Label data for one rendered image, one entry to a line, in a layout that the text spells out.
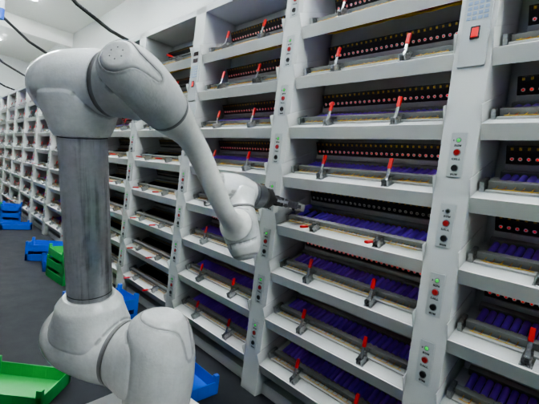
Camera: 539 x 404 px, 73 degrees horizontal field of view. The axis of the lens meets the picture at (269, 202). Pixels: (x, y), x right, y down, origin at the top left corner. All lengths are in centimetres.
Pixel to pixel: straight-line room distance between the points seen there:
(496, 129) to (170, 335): 95
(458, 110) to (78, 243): 102
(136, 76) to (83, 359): 63
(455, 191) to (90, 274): 95
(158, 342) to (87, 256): 25
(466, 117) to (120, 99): 87
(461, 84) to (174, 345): 99
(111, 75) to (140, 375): 60
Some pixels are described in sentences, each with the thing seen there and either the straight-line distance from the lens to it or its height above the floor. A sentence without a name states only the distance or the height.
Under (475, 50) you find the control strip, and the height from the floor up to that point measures 132.
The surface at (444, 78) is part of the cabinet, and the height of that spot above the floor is 132.
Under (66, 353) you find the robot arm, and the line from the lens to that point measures 102.
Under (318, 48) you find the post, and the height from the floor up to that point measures 148.
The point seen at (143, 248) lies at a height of 36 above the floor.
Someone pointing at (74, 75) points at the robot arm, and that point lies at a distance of 83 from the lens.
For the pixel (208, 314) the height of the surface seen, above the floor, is 17.
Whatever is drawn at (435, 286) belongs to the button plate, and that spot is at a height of 67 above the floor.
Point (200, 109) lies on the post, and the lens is 208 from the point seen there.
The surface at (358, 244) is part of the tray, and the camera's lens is 127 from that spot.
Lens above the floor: 91
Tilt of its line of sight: 4 degrees down
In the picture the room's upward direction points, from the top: 7 degrees clockwise
